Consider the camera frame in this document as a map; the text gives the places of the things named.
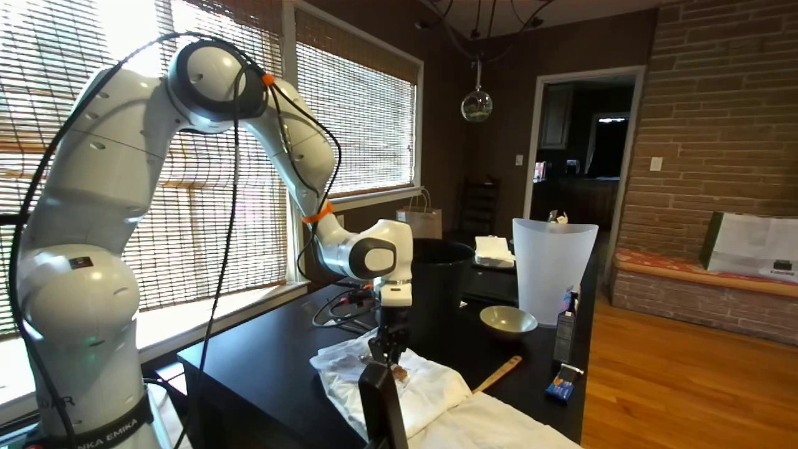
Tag black plastic bin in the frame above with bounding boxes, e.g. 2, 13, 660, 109
413, 238, 475, 369

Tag wooden spoon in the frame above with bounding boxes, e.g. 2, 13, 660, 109
475, 353, 524, 391

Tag folded white napkins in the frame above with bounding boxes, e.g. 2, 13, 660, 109
475, 235, 517, 270

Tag spray bottle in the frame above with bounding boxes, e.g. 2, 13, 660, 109
555, 288, 579, 363

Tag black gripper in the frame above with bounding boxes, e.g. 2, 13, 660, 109
372, 307, 413, 363

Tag green ceramic bowl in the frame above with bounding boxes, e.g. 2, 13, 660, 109
479, 305, 540, 337

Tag large white cloth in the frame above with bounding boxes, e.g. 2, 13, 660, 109
310, 331, 473, 437

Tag blue small box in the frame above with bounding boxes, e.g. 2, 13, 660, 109
546, 363, 584, 403

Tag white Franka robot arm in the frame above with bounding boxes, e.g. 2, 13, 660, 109
10, 35, 415, 449

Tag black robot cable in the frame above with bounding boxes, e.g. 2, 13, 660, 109
9, 29, 377, 449

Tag chocolate bar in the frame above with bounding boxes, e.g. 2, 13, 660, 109
392, 363, 410, 382

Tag white paper bag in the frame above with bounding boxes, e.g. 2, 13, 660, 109
704, 211, 798, 281

